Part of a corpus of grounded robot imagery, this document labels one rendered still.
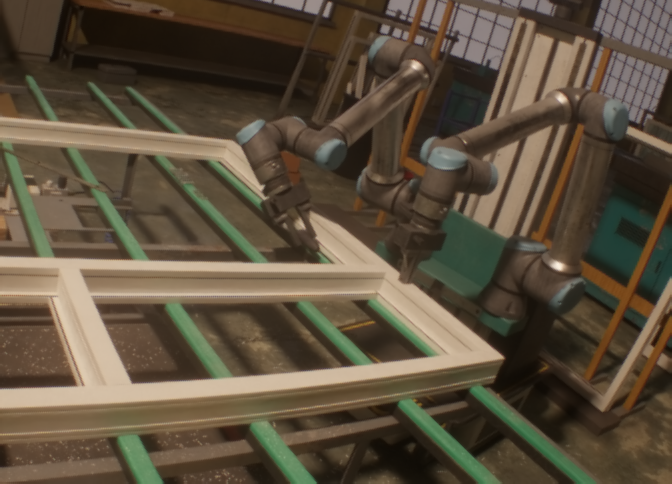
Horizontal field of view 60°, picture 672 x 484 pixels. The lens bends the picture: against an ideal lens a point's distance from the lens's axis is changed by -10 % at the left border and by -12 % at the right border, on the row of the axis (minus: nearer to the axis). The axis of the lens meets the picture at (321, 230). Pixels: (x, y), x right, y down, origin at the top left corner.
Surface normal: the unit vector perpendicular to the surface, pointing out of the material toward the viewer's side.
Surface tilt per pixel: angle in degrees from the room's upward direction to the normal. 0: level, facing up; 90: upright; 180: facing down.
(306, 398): 90
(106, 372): 0
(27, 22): 90
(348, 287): 90
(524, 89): 90
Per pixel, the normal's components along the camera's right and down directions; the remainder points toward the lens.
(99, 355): 0.28, -0.90
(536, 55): -0.69, 0.05
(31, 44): 0.53, 0.43
